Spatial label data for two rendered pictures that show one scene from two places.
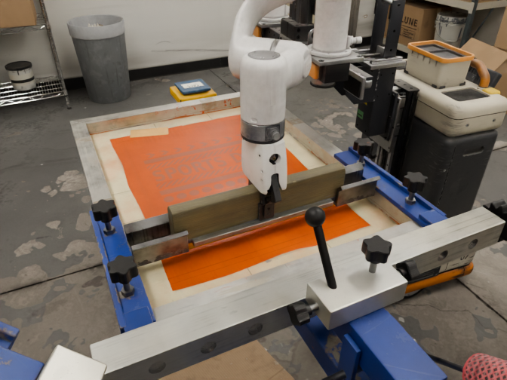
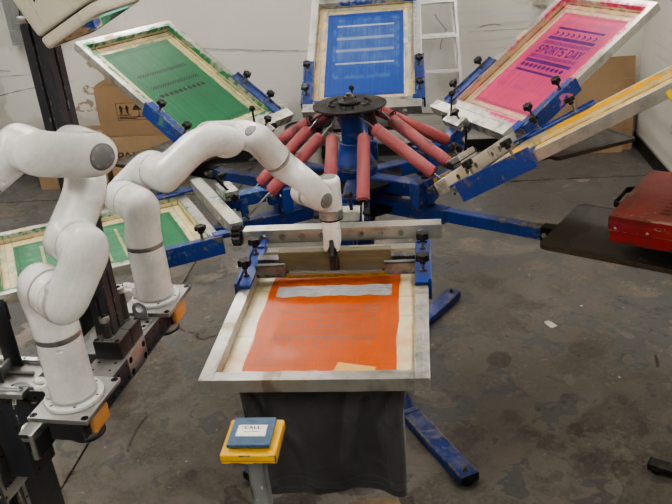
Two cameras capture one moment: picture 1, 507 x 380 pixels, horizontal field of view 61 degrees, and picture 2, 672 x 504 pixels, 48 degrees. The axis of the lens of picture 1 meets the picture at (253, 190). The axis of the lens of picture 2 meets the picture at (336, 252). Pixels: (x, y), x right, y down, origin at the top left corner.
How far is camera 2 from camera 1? 2.82 m
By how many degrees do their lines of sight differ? 113
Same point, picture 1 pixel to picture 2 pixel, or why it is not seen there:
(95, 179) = (422, 308)
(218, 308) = (392, 224)
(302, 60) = not seen: hidden behind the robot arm
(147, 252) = (407, 258)
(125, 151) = (387, 351)
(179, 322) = (408, 223)
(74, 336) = not seen: outside the picture
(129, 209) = (405, 303)
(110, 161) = (404, 343)
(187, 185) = (358, 310)
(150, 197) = (388, 307)
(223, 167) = (320, 318)
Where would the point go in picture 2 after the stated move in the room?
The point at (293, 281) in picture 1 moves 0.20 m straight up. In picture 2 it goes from (357, 225) to (353, 170)
